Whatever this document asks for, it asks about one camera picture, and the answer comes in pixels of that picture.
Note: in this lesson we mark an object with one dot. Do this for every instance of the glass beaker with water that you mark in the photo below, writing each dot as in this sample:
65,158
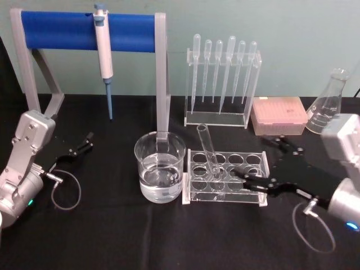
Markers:
160,180

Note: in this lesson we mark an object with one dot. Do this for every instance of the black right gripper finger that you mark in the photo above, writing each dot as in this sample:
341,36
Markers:
261,184
285,143

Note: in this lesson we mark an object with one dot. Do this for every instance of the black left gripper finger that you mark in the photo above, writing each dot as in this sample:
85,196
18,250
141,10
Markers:
81,146

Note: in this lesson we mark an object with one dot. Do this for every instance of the grey stand with blue bar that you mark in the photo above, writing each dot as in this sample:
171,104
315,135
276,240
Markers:
56,31

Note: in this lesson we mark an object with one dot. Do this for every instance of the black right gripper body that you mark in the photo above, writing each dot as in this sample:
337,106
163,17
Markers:
309,177

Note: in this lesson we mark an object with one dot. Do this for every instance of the clear plastic transfer pipette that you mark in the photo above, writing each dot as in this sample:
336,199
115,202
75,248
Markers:
252,52
207,49
241,50
218,49
196,45
231,46

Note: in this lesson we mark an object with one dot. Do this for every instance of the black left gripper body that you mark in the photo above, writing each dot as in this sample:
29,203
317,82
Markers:
57,166

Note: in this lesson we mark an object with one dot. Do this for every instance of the black table cloth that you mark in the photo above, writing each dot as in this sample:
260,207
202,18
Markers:
118,239

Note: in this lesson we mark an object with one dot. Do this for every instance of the clear acrylic pipette rack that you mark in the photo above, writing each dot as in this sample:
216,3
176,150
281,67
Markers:
253,92

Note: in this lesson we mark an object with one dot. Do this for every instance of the glass conical flask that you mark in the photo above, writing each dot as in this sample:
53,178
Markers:
327,104

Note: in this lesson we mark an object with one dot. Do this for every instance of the clear acrylic test tube rack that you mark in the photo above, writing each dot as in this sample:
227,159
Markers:
253,168

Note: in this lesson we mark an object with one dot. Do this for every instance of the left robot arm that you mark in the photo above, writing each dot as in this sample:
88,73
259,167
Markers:
28,140

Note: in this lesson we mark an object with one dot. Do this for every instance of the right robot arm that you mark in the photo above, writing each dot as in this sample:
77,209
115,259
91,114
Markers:
344,140

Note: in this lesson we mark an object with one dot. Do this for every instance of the white and blue micropipette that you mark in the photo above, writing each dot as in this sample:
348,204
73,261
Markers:
102,50

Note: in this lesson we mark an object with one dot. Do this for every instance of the glass test tube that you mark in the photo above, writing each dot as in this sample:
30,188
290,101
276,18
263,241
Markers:
206,143

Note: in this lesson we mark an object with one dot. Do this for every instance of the pink pipette tip box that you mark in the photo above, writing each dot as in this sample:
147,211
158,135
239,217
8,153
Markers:
278,115

